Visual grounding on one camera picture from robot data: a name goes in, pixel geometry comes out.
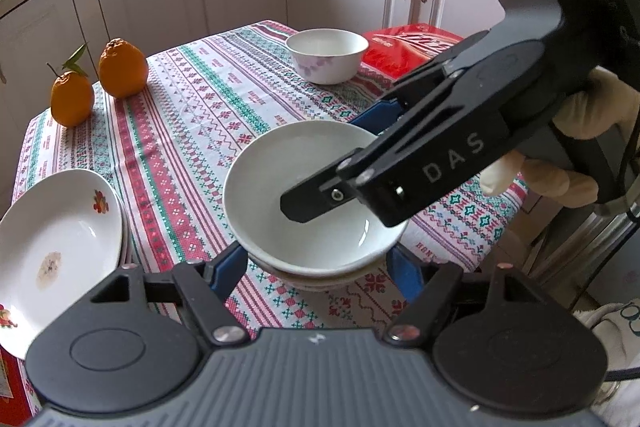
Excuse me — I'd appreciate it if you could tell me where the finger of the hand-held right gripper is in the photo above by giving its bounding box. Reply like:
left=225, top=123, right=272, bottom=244
left=347, top=30, right=504, bottom=140
left=279, top=148, right=368, bottom=224

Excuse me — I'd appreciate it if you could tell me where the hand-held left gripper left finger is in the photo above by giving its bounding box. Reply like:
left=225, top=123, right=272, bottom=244
left=70, top=242, right=251, bottom=349

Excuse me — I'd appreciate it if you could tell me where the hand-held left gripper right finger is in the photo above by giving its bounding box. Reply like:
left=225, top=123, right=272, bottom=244
left=385, top=243, right=567, bottom=345

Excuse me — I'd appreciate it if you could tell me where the white ceramic bowl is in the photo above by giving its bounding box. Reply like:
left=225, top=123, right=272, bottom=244
left=223, top=121, right=410, bottom=280
left=247, top=252, right=396, bottom=294

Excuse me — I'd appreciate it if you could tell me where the large white fruit-print plate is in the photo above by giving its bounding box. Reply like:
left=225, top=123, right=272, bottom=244
left=0, top=168, right=124, bottom=361

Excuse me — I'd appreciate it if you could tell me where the person's right hand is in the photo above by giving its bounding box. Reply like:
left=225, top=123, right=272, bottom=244
left=479, top=71, right=640, bottom=208

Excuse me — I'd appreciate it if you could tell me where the red gift box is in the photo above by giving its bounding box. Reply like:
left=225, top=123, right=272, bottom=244
left=359, top=23, right=466, bottom=90

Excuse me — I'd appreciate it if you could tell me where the white floral bowl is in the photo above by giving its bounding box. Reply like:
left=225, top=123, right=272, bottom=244
left=286, top=28, right=369, bottom=85

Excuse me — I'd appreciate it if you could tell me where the patterned woven tablecloth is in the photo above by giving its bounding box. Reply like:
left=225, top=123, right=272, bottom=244
left=11, top=19, right=530, bottom=333

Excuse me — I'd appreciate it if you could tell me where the white cloth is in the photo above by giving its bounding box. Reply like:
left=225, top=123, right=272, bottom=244
left=575, top=297, right=640, bottom=427

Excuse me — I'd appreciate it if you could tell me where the bumpy orange citrus fruit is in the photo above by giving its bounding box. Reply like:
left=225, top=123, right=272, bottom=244
left=98, top=38, right=149, bottom=99

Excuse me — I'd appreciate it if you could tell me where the orange citrus fruit with leaves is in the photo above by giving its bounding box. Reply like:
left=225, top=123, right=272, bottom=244
left=46, top=42, right=96, bottom=128

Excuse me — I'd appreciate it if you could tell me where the red printed carton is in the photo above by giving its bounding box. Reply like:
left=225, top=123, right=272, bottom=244
left=0, top=347, right=46, bottom=427

